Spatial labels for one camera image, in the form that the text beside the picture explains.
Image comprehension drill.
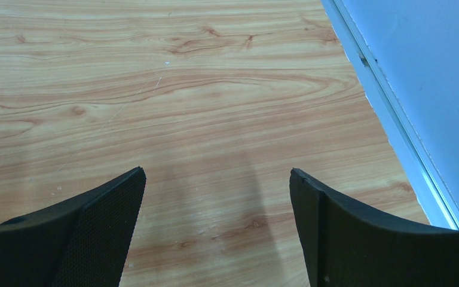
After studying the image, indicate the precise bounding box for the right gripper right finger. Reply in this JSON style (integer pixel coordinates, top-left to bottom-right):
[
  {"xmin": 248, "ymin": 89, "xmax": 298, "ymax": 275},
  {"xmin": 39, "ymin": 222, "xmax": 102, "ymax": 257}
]
[{"xmin": 289, "ymin": 168, "xmax": 459, "ymax": 286}]

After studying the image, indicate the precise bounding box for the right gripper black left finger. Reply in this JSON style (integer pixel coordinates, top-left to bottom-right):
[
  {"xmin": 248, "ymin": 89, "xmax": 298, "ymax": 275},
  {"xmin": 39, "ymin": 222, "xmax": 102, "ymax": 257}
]
[{"xmin": 0, "ymin": 167, "xmax": 146, "ymax": 286}]

